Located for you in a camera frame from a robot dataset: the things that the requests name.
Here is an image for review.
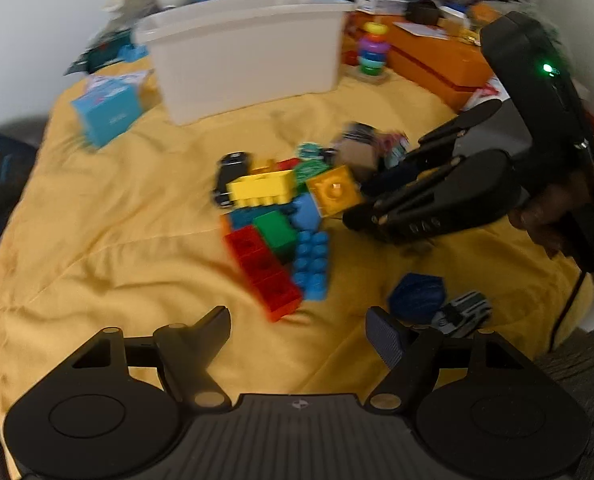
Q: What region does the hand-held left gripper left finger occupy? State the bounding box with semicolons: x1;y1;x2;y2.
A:
69;305;233;413

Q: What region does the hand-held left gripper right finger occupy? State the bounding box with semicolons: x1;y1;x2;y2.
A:
364;306;530;413

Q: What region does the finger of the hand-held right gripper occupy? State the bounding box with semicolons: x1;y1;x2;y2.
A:
361;99;503;198
342;157;478;246

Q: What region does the teal red toy car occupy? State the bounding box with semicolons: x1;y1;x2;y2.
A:
381;131;412;168

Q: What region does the dark blue hexagonal piece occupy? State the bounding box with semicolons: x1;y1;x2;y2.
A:
388;272;448;323

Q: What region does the orange building block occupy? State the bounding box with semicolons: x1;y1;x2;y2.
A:
306;165;365;218

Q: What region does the long red building block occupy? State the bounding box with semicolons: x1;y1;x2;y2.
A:
224;225;305;323

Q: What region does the grey toy car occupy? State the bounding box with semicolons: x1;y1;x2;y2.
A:
432;291;493;338

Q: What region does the dark green patterned block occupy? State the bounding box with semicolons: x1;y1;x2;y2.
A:
294;160;335;184

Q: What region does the blue studded building block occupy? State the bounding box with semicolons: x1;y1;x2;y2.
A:
291;230;330;301

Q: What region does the green building block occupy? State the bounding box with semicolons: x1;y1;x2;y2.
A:
252;210;298;263

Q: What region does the yellow building block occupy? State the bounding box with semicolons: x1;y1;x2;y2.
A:
226;169;298;208

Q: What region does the white plastic bin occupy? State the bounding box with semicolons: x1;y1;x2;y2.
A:
133;0;354;127

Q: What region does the person's right hand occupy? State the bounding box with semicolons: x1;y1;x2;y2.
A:
508;169;594;261

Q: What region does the white printed bag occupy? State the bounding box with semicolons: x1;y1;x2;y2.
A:
470;77;508;111

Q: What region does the wooden cube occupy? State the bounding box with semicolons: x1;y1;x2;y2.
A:
334;141;380;181

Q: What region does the orange box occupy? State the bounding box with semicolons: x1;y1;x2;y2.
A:
349;12;498;113

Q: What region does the plastic bag with orange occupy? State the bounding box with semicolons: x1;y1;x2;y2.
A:
470;2;503;31

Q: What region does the white paper sheet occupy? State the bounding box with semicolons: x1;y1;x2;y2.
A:
393;21;448;40

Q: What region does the yellow cloth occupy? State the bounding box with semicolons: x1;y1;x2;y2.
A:
0;55;594;466

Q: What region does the black pouch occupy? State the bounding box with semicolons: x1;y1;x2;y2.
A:
408;0;440;25

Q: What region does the small white box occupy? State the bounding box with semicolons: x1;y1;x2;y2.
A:
354;0;410;15

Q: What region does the light blue box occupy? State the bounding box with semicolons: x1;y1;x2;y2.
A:
71;82;145;150

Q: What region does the white printed box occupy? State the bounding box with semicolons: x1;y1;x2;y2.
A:
86;71;153;92

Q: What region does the dark teal box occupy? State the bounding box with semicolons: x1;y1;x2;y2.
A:
69;30;134;75

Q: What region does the rainbow ring stacking toy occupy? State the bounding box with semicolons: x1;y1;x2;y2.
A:
353;21;393;83

